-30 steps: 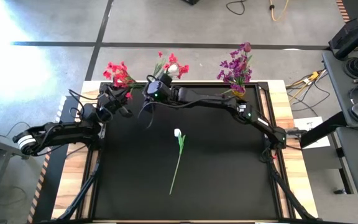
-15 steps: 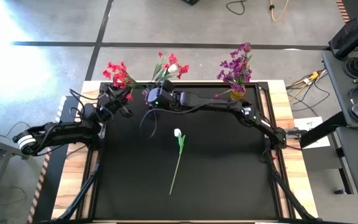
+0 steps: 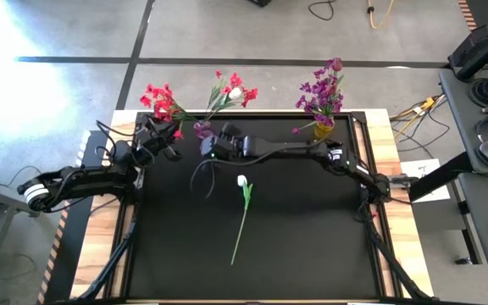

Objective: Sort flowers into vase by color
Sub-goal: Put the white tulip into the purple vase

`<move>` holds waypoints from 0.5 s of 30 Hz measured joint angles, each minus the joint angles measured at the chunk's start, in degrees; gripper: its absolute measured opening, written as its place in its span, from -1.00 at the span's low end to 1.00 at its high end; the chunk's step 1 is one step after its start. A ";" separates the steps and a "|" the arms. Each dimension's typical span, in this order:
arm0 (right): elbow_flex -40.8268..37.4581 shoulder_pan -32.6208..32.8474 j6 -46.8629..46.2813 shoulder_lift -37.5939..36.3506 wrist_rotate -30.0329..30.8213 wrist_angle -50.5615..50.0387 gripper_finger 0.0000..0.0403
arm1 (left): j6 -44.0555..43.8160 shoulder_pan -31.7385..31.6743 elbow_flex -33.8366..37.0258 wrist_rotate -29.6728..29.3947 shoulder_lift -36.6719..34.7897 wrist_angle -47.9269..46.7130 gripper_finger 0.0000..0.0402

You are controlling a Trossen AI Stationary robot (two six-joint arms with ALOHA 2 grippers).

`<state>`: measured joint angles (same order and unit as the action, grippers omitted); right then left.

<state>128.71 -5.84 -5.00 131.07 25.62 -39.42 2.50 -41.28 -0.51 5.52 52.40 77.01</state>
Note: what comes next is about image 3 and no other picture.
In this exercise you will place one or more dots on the white paper sheet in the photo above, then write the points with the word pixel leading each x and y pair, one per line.
pixel 422 169

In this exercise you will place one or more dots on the pink glass vase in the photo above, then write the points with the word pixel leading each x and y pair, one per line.
pixel 203 129

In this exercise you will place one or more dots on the purple flower bunch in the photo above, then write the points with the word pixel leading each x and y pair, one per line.
pixel 331 101
pixel 312 89

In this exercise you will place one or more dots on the white tulip green stem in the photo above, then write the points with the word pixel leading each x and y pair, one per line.
pixel 235 93
pixel 242 181

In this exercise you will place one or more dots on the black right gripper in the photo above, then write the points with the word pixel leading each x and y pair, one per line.
pixel 227 148

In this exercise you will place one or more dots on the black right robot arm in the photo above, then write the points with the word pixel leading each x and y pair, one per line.
pixel 295 148

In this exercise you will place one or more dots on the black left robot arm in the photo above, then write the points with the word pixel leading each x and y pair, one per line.
pixel 83 182

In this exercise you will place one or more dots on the black electronic device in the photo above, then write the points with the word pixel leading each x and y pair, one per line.
pixel 477 46

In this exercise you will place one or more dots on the red flower bunch grassy leaves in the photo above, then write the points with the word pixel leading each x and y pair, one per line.
pixel 250 94

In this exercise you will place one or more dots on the yellow glass vase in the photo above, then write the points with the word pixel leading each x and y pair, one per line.
pixel 323 130

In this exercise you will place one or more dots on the black desk foot bar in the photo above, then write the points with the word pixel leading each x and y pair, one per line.
pixel 439 178

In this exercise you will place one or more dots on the maroon tulip green stem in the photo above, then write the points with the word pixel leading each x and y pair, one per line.
pixel 336 64

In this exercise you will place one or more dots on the black aluminium table frame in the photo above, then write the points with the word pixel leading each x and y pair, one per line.
pixel 269 114

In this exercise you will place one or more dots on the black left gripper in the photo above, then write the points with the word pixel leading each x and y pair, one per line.
pixel 151 135

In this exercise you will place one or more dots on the red flower bunch long stems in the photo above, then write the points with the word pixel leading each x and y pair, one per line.
pixel 159 101

